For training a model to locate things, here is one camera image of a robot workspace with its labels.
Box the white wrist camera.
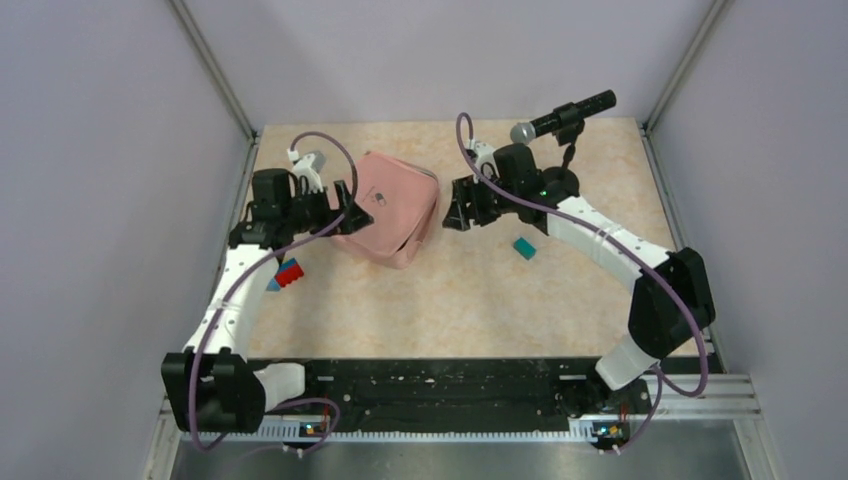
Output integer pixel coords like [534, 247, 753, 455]
[466, 139, 497, 180]
[287, 149, 327, 196]

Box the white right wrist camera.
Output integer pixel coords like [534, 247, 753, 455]
[466, 139, 497, 180]

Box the purple cable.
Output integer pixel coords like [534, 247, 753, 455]
[455, 112, 710, 455]
[188, 131, 360, 458]

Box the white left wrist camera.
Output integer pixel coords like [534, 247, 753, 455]
[287, 149, 327, 196]

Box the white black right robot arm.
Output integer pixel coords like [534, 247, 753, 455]
[442, 140, 716, 412]

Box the pink medicine case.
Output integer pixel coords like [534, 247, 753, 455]
[332, 151, 441, 269]

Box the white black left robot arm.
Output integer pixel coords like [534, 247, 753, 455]
[161, 168, 373, 436]

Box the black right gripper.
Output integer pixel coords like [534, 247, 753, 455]
[444, 170, 520, 231]

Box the black microphone on stand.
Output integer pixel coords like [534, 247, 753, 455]
[510, 90, 617, 195]

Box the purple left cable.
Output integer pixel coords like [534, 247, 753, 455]
[188, 131, 360, 458]

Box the teal small box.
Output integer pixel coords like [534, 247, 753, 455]
[512, 237, 537, 261]

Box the colourful toy block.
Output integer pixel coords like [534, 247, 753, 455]
[266, 258, 305, 292]

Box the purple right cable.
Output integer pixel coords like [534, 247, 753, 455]
[455, 112, 710, 455]

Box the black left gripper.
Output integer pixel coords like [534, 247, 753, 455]
[281, 179, 372, 237]

